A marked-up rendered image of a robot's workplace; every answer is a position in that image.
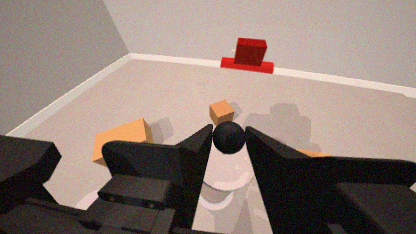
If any glass french press with black handle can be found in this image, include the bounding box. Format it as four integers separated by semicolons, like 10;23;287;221
198;121;254;211

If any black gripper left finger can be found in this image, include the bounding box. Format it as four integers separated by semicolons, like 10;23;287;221
101;124;213;229

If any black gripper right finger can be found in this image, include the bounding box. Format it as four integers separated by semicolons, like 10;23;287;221
245;126;416;234

